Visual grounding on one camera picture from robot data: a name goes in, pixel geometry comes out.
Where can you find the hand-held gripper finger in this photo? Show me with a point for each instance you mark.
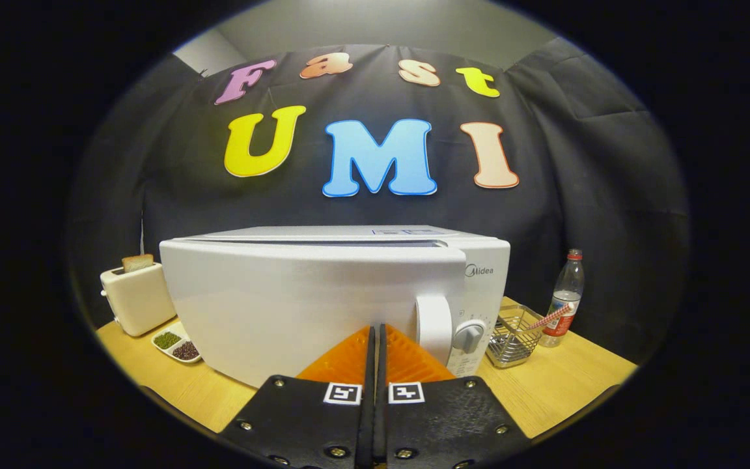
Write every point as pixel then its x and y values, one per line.
pixel 380 430
pixel 367 430

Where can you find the white toaster oven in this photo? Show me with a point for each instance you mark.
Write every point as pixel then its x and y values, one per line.
pixel 284 306

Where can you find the white bread toaster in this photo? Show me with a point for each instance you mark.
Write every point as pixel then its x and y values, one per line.
pixel 137 299

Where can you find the red striped straw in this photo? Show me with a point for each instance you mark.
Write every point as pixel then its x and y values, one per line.
pixel 547 319

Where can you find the white divided bean dish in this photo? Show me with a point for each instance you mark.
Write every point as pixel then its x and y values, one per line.
pixel 168 340

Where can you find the clear plastic water bottle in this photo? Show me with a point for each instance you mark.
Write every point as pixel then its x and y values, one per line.
pixel 567 286

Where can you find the toasted bread slice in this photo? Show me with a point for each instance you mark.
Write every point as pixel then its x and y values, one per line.
pixel 137 262

